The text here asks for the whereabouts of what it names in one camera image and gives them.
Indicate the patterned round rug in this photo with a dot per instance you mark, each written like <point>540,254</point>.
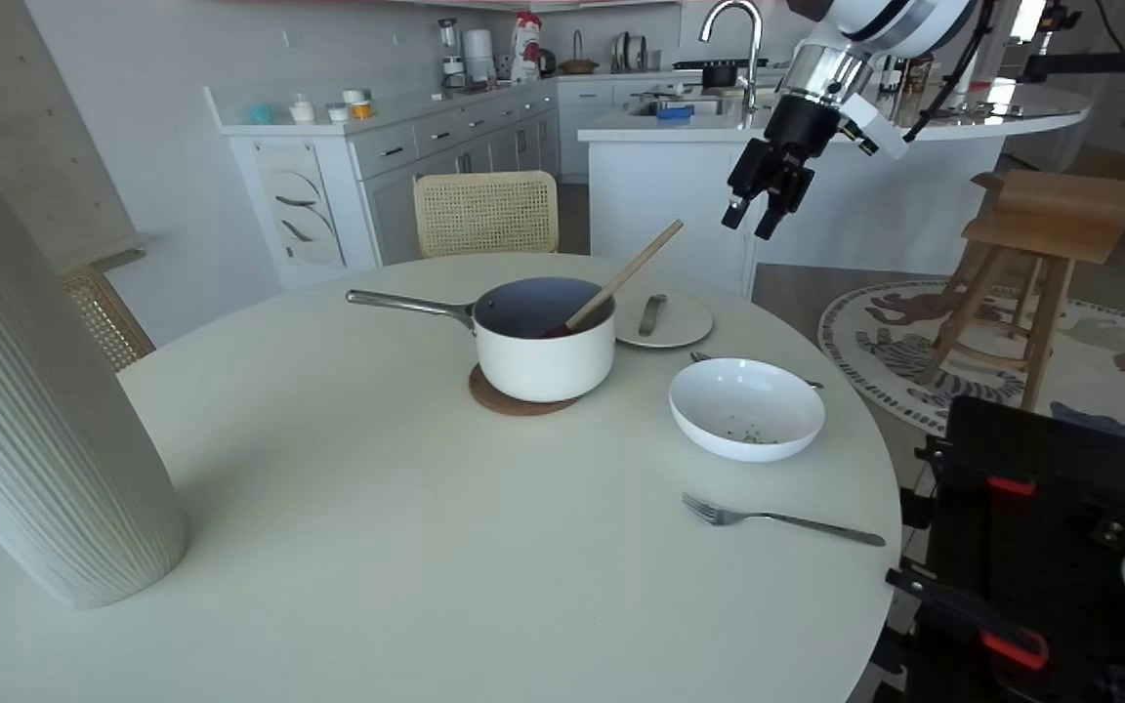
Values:
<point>885,343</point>

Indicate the white kitchen island counter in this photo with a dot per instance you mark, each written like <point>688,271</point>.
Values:
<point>860,214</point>

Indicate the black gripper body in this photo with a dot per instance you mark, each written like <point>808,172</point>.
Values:
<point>779,162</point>

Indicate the round cork trivet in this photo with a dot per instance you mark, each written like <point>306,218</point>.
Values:
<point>505,404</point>

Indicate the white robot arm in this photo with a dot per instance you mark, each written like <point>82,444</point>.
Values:
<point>820,93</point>

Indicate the beige woven chair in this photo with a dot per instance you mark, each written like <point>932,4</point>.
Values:
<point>480,214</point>

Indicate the silver fork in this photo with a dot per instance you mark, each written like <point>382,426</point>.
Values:
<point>726,518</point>

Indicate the white pot with handle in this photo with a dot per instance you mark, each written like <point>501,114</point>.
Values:
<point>529,343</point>

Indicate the cane back chair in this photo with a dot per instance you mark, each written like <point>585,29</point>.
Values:
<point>108,317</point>

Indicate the white ribbed vase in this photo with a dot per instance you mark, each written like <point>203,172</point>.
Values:
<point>82,498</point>

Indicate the chrome kitchen faucet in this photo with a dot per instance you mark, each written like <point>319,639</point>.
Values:
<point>739,33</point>

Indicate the wooden bar stool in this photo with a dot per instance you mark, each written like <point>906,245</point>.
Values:
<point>1057,223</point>

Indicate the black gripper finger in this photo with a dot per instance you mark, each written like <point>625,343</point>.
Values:
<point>770,220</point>
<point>735,210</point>

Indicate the black perforated mounting board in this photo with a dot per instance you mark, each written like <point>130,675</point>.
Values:
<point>1022,590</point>

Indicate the white kitchen cabinet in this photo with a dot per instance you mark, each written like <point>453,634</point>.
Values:
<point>335,198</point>

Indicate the white bowl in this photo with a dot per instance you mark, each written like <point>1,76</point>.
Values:
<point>744,406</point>

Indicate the wooden spoon red head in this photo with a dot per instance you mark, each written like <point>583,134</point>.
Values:
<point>623,274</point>

